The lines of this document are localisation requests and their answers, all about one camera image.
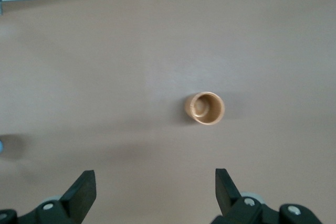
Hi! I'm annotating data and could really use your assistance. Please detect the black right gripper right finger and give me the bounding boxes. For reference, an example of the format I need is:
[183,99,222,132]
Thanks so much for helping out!
[211,168,322,224]

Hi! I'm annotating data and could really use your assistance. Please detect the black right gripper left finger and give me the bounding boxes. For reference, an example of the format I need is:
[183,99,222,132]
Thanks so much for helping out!
[0,170,97,224]

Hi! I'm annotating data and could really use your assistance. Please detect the brown wooden cup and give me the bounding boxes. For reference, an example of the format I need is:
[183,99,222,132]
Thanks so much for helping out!
[184,91,226,125]

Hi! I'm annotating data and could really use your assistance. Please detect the brown table cover mat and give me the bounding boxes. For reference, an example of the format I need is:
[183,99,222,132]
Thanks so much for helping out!
[0,0,336,224]

